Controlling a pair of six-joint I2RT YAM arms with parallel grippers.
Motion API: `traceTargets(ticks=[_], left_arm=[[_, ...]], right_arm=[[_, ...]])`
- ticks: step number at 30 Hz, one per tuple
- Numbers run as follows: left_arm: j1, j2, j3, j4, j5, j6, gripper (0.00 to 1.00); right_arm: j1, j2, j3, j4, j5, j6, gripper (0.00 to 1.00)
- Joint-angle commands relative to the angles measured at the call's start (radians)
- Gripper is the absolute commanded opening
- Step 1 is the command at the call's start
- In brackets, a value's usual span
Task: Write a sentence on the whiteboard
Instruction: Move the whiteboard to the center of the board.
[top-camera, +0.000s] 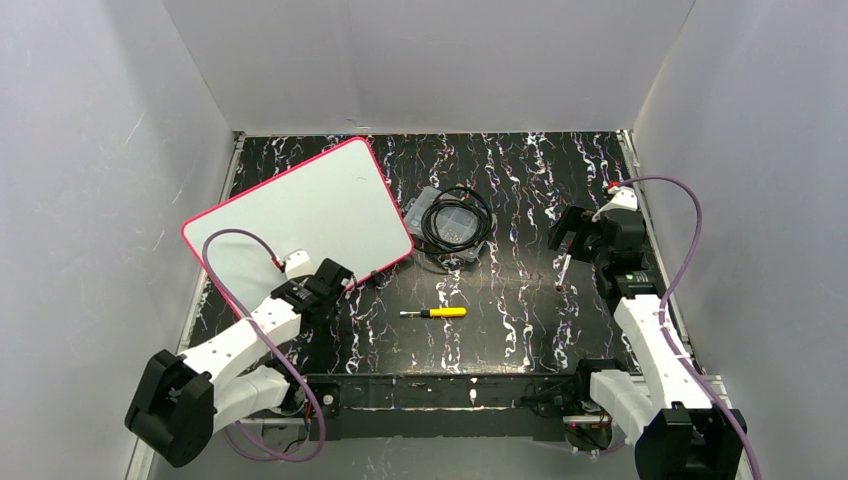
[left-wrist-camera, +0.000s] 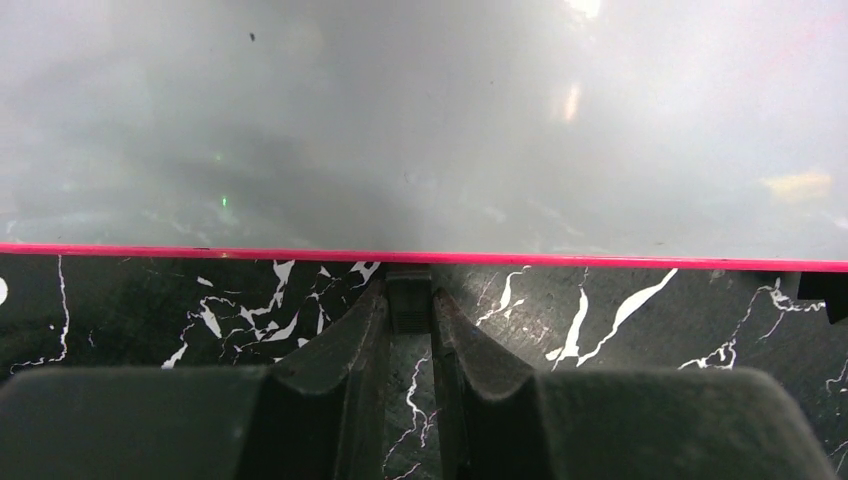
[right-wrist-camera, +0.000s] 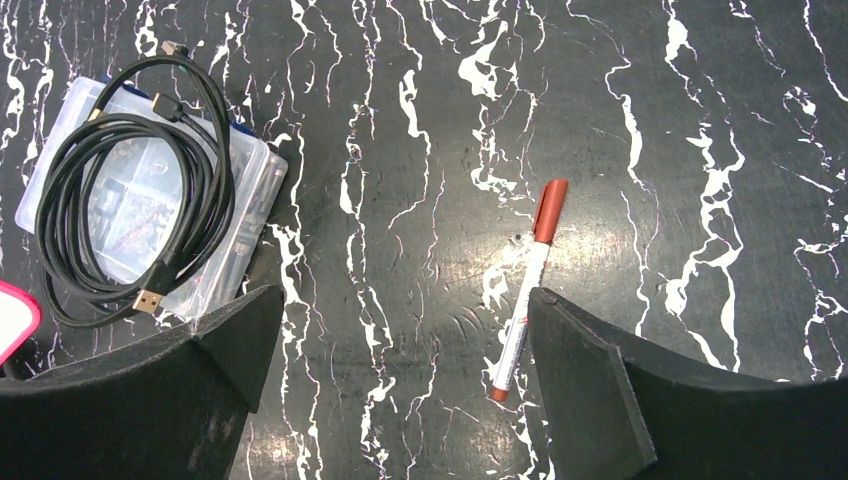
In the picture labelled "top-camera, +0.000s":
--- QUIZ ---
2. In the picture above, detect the yellow handled screwdriver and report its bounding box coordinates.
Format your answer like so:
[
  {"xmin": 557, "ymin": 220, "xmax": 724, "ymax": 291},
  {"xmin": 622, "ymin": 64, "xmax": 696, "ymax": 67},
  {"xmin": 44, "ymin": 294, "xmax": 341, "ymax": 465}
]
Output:
[{"xmin": 399, "ymin": 307, "xmax": 467, "ymax": 319}]

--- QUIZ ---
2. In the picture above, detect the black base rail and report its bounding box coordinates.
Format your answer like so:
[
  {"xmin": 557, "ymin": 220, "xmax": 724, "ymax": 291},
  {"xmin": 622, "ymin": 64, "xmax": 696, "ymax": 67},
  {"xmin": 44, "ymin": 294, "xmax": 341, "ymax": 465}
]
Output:
[{"xmin": 307, "ymin": 373, "xmax": 613, "ymax": 447}]

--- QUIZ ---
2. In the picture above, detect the purple cable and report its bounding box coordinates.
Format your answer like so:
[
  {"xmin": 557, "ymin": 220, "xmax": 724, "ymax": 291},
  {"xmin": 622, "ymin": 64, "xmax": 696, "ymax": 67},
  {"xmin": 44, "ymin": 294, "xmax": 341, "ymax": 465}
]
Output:
[
  {"xmin": 609, "ymin": 174, "xmax": 762, "ymax": 480},
  {"xmin": 200, "ymin": 228, "xmax": 327, "ymax": 463}
]

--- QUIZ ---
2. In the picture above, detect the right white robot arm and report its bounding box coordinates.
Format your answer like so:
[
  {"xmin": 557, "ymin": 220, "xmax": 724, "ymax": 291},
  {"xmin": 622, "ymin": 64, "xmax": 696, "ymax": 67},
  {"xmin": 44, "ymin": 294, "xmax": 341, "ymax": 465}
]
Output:
[{"xmin": 548, "ymin": 205, "xmax": 747, "ymax": 479}]

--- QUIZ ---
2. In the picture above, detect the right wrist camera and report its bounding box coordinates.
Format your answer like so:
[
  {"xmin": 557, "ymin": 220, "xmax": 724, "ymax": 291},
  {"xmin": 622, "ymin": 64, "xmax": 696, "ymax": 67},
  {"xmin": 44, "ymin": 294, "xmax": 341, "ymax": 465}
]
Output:
[{"xmin": 591, "ymin": 184, "xmax": 639, "ymax": 223}]

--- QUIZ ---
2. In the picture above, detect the clear plastic organizer box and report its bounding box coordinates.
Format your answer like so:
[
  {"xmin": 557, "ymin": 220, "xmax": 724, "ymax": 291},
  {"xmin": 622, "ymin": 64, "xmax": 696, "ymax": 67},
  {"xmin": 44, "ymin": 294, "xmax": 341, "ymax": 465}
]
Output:
[{"xmin": 401, "ymin": 185, "xmax": 497, "ymax": 263}]

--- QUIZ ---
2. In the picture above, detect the white marker pen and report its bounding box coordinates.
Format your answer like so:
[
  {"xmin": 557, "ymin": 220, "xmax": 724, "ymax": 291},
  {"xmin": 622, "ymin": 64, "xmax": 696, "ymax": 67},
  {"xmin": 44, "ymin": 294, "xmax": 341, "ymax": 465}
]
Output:
[{"xmin": 555, "ymin": 253, "xmax": 572, "ymax": 292}]

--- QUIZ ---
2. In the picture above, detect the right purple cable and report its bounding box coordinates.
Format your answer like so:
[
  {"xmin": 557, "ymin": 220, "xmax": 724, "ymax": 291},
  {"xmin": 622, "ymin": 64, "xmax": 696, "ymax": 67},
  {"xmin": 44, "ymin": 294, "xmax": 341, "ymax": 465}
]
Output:
[{"xmin": 609, "ymin": 174, "xmax": 762, "ymax": 480}]

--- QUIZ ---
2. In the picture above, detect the pink framed whiteboard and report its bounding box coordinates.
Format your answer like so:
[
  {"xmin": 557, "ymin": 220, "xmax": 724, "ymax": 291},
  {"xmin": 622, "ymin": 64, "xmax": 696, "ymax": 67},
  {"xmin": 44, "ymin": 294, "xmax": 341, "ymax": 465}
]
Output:
[{"xmin": 182, "ymin": 137, "xmax": 413, "ymax": 309}]

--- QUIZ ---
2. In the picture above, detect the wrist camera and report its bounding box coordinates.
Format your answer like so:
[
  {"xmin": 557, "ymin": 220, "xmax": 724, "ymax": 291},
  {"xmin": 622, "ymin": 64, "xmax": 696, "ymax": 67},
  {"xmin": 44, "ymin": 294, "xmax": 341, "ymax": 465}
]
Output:
[
  {"xmin": 283, "ymin": 249, "xmax": 316, "ymax": 279},
  {"xmin": 591, "ymin": 184, "xmax": 639, "ymax": 223}
]

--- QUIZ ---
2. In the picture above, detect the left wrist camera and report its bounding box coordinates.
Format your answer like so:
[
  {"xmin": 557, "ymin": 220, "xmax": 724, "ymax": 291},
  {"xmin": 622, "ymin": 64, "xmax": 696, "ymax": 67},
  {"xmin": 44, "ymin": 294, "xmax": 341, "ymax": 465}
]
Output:
[{"xmin": 283, "ymin": 249, "xmax": 316, "ymax": 279}]

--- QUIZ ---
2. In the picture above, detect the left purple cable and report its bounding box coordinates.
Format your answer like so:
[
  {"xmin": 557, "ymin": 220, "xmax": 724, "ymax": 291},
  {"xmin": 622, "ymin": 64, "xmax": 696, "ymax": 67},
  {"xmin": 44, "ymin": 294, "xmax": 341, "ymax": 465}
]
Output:
[{"xmin": 200, "ymin": 228, "xmax": 327, "ymax": 463}]

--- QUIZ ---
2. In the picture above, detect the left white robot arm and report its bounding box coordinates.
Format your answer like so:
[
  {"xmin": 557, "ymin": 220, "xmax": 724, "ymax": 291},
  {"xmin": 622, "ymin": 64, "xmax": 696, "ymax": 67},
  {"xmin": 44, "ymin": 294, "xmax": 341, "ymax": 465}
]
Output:
[{"xmin": 124, "ymin": 252, "xmax": 355, "ymax": 467}]

